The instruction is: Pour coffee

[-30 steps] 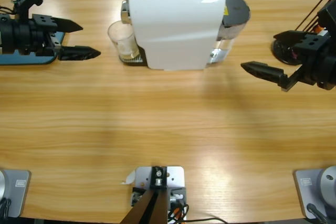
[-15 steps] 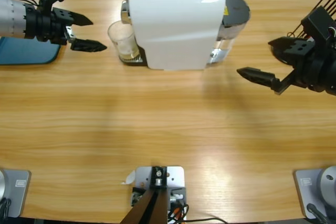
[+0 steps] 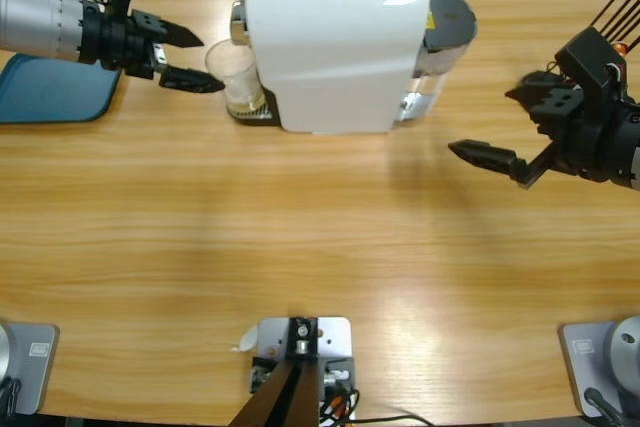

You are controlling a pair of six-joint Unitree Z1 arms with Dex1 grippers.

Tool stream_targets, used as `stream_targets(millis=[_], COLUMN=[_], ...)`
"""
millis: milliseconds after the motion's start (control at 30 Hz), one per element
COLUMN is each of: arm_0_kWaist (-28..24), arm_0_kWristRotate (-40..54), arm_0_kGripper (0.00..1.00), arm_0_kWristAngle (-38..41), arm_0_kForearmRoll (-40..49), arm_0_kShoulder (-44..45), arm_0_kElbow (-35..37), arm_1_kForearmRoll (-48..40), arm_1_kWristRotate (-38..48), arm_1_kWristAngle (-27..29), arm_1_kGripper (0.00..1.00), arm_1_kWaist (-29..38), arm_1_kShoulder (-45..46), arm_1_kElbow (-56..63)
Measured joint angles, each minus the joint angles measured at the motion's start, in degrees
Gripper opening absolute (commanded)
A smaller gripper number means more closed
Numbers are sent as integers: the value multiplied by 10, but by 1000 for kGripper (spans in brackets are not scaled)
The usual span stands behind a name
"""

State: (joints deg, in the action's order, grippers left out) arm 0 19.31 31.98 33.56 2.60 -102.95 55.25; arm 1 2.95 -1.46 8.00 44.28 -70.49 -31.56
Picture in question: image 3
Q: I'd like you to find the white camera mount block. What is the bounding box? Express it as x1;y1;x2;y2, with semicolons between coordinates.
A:
242;315;357;427

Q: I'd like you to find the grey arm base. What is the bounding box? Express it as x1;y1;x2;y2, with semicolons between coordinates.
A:
558;315;640;419
0;322;60;417

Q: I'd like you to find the base black cable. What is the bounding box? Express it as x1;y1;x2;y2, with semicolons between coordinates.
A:
0;376;24;417
583;386;626;427

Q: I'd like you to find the orange black cable bundle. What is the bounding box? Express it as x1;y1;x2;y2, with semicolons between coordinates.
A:
318;386;361;423

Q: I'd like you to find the dark camera post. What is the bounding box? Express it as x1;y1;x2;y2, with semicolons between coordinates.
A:
229;316;321;427

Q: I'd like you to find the black capsule holder with rods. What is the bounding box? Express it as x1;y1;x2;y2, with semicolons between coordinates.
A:
544;0;640;79

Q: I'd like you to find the white capsule coffee machine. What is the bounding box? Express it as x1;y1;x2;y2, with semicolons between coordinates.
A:
227;0;479;137

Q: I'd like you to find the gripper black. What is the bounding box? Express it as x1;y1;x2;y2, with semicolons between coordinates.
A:
447;70;640;193
77;0;226;95

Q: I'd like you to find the clear drinking glass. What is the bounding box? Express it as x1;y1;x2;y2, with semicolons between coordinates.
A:
204;39;269;118

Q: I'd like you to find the white paper tag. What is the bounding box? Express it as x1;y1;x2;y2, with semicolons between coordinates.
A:
230;324;260;353

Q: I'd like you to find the thin black cable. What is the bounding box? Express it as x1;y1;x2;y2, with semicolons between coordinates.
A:
349;413;434;427

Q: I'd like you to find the teal plastic tray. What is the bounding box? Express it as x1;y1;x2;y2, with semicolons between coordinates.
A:
0;53;124;126

